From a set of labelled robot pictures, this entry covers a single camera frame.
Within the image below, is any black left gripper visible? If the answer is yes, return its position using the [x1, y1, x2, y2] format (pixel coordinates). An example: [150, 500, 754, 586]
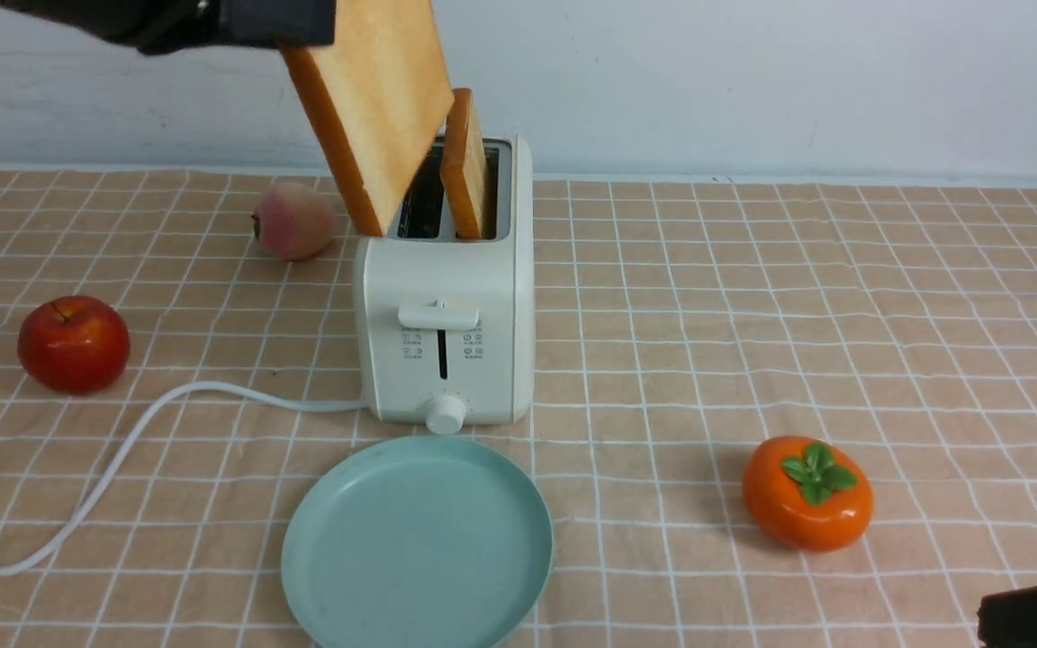
[0, 0, 338, 57]

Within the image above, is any toast slice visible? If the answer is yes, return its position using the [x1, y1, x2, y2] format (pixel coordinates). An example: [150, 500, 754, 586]
[440, 87, 489, 240]
[281, 1, 454, 237]

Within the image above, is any pink peach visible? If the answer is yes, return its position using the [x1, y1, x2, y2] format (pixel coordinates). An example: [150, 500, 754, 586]
[251, 182, 338, 261]

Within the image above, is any orange persimmon with leaf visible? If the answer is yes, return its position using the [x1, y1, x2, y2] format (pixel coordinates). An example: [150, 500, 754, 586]
[741, 436, 875, 553]

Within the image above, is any checkered peach tablecloth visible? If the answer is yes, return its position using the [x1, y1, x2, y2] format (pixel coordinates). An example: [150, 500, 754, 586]
[0, 169, 1037, 647]

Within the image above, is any red apple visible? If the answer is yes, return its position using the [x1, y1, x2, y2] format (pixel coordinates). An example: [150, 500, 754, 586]
[16, 294, 131, 395]

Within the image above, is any white two-slot toaster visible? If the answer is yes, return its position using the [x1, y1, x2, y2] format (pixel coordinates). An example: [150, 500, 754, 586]
[353, 135, 535, 435]

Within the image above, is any light green round plate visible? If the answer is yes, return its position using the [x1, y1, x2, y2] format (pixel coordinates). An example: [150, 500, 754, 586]
[281, 436, 555, 647]

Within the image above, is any white power cable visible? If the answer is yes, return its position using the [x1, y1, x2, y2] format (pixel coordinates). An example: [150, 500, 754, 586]
[0, 382, 366, 577]

